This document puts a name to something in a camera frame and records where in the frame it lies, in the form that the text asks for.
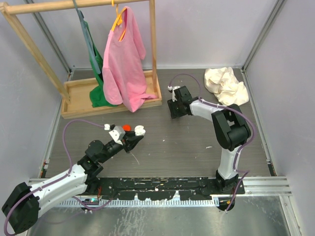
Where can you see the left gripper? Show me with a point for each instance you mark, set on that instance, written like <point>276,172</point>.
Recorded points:
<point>130,140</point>

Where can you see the orange charging case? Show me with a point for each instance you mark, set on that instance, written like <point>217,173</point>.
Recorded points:
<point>126,127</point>

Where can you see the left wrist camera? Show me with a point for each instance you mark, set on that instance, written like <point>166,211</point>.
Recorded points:
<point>117,134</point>

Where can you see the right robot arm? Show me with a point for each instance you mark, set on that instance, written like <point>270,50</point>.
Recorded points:
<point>231,130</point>

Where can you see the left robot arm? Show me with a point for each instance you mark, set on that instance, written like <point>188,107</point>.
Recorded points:
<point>27,203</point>

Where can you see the pink shirt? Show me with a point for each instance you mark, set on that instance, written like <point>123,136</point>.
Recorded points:
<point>124,81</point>

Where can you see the yellow hanger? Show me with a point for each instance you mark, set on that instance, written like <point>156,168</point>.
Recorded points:
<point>120,16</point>

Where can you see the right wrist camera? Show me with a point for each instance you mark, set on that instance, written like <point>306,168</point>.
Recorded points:
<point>173,91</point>

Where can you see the cream crumpled cloth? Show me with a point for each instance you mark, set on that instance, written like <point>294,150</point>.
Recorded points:
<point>223,83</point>

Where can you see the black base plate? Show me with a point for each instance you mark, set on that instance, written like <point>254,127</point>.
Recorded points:
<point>157,188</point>

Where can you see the white charging case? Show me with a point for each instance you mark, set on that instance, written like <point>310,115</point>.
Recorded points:
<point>139,130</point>

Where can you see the slotted cable duct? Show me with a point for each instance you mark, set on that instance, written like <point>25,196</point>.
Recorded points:
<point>174,202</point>

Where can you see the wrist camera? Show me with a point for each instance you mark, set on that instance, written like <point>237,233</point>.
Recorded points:
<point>117,134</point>
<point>173,91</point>

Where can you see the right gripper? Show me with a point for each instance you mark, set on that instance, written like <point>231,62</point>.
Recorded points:
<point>173,113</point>

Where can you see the green shirt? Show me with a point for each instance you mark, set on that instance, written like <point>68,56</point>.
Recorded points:
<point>96,95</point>

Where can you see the grey-blue hanger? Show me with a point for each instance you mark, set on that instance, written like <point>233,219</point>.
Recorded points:
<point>87,37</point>

